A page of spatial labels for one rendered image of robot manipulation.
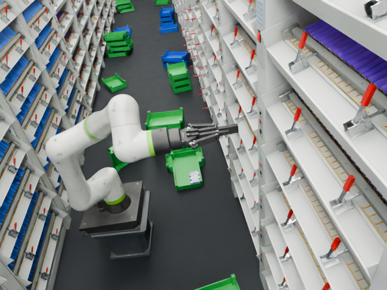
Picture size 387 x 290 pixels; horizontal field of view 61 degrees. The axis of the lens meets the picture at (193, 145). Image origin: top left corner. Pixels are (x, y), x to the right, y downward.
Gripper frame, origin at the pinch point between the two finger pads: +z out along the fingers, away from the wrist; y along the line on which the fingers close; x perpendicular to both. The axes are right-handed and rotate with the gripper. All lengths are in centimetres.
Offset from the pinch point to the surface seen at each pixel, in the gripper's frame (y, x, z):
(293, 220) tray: 20.5, -28.9, 17.6
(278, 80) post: 3.9, 17.7, 15.9
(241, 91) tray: -42.9, -10.3, 15.0
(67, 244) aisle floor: -51, -107, -104
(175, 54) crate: -323, -99, -8
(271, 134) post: 4.1, -2.2, 14.2
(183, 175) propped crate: -93, -103, -21
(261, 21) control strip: 1.6, 35.7, 11.3
